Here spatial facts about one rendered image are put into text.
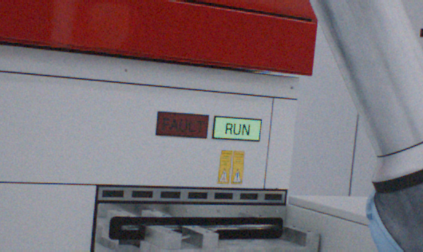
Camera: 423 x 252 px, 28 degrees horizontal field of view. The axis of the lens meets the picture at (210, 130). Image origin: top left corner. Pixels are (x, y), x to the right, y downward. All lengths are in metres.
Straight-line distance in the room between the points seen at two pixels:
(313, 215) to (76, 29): 0.63
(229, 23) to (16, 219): 0.55
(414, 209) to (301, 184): 2.93
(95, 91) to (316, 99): 2.26
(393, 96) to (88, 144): 0.86
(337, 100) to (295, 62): 2.08
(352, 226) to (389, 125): 0.84
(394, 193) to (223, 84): 0.92
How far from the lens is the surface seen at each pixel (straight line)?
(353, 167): 3.96
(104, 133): 1.63
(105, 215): 1.64
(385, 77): 0.86
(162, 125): 1.68
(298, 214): 1.83
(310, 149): 3.79
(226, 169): 1.77
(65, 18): 1.53
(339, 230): 1.73
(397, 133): 0.87
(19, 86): 1.56
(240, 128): 1.77
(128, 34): 1.58
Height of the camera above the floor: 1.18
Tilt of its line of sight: 3 degrees down
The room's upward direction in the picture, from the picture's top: 6 degrees clockwise
